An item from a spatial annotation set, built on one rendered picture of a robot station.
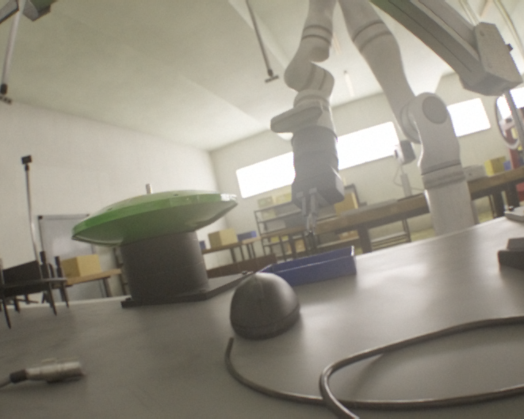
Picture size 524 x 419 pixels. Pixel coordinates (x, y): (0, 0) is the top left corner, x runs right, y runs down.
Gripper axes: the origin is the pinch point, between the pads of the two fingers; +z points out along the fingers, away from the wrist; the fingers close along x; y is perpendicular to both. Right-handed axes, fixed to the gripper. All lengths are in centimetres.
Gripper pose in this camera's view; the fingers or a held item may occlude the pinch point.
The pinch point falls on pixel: (311, 234)
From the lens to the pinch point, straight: 41.1
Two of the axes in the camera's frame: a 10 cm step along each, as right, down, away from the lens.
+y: 6.0, 3.9, 7.0
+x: -8.0, 2.4, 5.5
